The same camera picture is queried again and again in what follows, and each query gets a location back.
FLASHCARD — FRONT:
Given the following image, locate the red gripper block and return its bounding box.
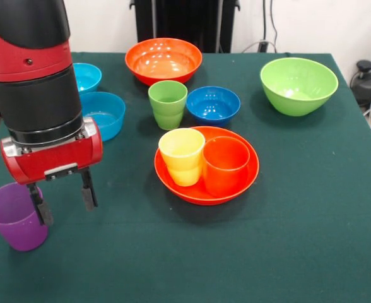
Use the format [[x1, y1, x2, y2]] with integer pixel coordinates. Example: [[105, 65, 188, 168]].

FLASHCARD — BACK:
[[0, 116, 104, 227]]

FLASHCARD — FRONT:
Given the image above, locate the yellow plastic cup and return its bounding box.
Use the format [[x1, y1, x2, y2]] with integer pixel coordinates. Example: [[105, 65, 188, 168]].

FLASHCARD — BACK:
[[158, 128, 206, 187]]

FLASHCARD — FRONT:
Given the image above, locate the orange plastic cup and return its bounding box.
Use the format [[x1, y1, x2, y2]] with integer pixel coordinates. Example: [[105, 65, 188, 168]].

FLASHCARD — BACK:
[[202, 136, 251, 198]]

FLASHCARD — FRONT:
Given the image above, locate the orange plastic bowl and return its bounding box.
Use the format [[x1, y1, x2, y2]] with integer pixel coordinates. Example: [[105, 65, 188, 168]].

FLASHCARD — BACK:
[[124, 37, 203, 86], [154, 126, 261, 206]]

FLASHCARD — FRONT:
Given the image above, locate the purple plastic cup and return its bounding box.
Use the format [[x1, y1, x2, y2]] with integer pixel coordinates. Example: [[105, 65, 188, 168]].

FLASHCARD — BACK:
[[0, 182, 49, 253]]

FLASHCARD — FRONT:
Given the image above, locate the blue ribbed plastic bowl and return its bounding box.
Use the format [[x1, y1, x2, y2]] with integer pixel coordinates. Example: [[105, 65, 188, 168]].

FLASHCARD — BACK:
[[79, 91, 127, 142]]

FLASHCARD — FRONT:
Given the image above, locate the light blue plastic bowl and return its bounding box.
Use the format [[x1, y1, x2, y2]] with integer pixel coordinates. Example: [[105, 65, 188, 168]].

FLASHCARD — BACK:
[[73, 62, 103, 93]]

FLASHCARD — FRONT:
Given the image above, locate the green plastic cup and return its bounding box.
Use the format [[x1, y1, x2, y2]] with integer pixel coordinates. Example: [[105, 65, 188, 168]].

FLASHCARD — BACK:
[[148, 80, 189, 131]]

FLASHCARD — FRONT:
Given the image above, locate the dark green tablecloth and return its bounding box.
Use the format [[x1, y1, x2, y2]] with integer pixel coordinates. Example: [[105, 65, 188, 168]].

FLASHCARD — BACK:
[[0, 52, 371, 303]]

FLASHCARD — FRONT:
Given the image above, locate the dark blue plastic bowl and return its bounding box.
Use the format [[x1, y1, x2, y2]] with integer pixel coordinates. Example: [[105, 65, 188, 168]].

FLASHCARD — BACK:
[[185, 86, 242, 128]]

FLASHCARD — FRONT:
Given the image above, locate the green plastic bowl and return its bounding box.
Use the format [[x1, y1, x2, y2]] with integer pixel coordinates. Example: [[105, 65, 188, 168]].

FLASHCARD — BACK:
[[260, 57, 339, 117]]

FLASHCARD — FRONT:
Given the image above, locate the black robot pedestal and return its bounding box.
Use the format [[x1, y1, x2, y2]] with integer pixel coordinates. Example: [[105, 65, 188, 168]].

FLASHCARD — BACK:
[[129, 0, 240, 54]]

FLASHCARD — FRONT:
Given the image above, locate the black hanging wall cable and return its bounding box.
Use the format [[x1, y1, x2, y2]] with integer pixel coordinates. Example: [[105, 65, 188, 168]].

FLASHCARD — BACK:
[[262, 0, 280, 44]]

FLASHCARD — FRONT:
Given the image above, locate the grey pedestal foot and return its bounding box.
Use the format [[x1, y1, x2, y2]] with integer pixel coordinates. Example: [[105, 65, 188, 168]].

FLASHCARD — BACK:
[[349, 59, 371, 107]]

